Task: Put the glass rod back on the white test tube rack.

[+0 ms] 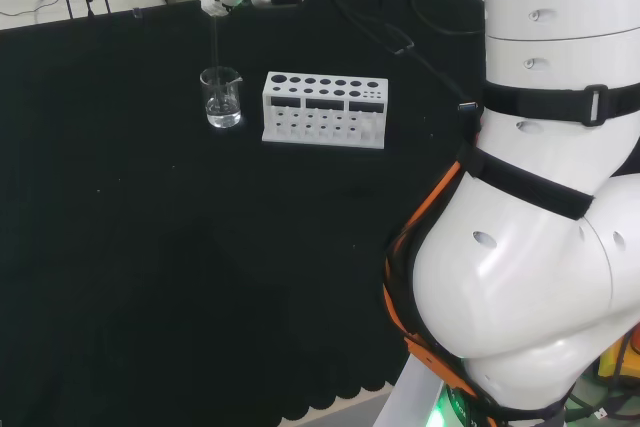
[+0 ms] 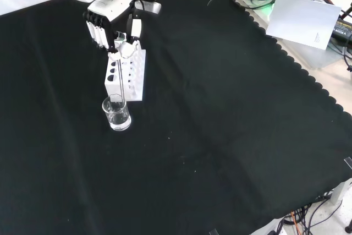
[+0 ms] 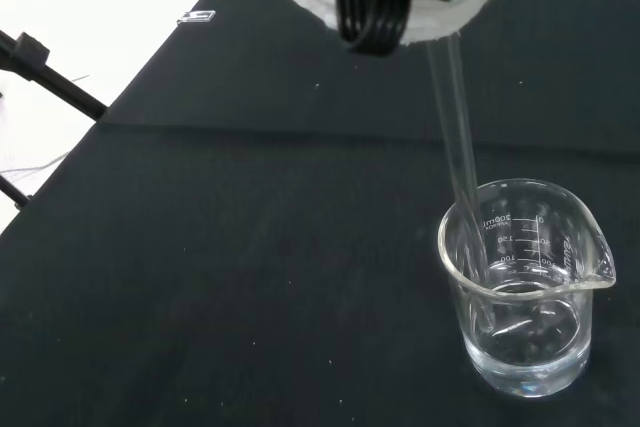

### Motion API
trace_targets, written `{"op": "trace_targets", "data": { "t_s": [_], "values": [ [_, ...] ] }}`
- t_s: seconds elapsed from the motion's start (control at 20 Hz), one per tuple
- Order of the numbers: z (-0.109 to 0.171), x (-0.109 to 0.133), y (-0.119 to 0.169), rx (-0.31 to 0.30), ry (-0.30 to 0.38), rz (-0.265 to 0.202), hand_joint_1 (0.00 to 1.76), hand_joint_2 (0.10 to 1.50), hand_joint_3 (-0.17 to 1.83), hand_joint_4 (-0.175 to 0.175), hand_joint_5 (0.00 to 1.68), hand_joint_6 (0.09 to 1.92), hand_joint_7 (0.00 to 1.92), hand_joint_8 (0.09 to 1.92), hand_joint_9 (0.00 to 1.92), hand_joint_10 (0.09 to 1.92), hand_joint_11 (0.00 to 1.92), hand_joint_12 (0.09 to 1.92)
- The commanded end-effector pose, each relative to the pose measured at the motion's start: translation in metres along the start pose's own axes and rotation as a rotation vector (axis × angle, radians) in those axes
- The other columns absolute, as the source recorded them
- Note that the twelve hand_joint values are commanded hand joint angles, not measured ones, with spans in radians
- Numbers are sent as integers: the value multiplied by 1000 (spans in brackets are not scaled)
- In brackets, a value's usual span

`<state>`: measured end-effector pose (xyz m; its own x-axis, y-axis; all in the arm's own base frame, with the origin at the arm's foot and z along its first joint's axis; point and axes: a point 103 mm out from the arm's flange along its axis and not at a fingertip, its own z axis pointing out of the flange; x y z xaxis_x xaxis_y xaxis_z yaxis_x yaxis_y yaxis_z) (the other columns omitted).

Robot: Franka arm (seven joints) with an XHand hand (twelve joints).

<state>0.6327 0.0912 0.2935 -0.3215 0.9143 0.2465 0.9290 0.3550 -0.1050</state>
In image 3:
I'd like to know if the black bench cloth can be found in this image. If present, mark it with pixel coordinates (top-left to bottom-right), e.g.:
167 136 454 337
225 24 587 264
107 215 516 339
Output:
0 0 640 427

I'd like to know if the clear plastic cloth clip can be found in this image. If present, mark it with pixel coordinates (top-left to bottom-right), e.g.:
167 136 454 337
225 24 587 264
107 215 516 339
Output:
176 9 217 25

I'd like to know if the black tripod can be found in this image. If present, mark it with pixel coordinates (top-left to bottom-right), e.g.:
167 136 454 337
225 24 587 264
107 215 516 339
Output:
0 29 109 208

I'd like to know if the clear glass beaker with water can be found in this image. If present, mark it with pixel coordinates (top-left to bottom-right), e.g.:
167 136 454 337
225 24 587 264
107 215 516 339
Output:
437 177 617 398

